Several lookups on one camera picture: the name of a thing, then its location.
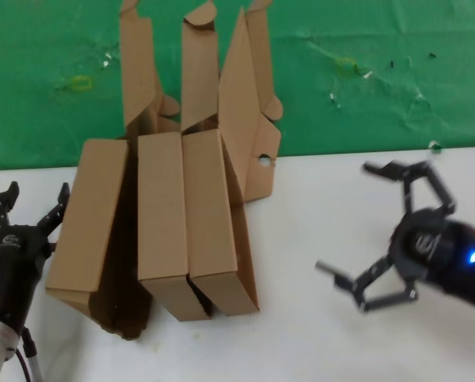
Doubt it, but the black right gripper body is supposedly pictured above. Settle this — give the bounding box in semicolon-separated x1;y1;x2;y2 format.
391;206;457;287

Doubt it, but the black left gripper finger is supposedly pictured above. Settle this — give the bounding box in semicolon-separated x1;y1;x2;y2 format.
35;182;72;254
0;181;20;236

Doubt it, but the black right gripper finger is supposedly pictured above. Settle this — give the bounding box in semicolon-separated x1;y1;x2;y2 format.
362;158;457;218
314;254;419;314

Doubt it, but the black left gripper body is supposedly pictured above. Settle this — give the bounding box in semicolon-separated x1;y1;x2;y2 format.
0;224;52;328

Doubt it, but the brown cardboard box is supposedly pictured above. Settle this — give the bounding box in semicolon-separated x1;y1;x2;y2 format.
180;1;239;318
136;132;212;322
45;0;181;340
217;0;284;312

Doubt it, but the green table cloth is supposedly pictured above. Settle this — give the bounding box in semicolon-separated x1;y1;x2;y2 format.
0;0;475;174

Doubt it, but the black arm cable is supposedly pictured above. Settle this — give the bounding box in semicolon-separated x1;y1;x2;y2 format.
16;324;40;382

